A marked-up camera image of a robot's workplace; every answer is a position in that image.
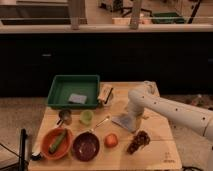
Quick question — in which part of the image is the light green cup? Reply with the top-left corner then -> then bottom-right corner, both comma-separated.
79,110 -> 94,125

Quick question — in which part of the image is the black pole stand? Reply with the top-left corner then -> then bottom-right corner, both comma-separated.
19,129 -> 27,171

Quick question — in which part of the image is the brown scrub brush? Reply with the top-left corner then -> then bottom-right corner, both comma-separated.
98,84 -> 113,105

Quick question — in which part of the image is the blue sponge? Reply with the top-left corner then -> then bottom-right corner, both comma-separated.
68,93 -> 87,104

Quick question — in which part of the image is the green plastic tray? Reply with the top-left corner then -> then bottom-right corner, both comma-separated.
47,75 -> 100,109

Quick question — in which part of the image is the metal spoon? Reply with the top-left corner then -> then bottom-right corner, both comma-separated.
89,116 -> 110,132

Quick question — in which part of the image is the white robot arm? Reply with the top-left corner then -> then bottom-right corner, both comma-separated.
128,81 -> 213,142

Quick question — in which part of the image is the purple bowl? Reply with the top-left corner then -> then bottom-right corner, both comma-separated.
72,132 -> 100,162

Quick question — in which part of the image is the dark grape bunch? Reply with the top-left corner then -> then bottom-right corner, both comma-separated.
127,131 -> 150,154

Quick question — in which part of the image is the orange bowl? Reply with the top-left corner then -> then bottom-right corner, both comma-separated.
40,128 -> 73,160

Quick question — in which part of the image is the green cucumber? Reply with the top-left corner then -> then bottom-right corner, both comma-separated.
49,129 -> 67,154

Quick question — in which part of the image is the small metal pot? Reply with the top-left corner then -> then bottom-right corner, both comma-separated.
57,109 -> 72,126

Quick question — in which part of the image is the orange fruit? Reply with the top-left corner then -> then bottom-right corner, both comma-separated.
104,133 -> 118,148

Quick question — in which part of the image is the grey blue towel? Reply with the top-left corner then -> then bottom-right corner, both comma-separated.
111,114 -> 133,133

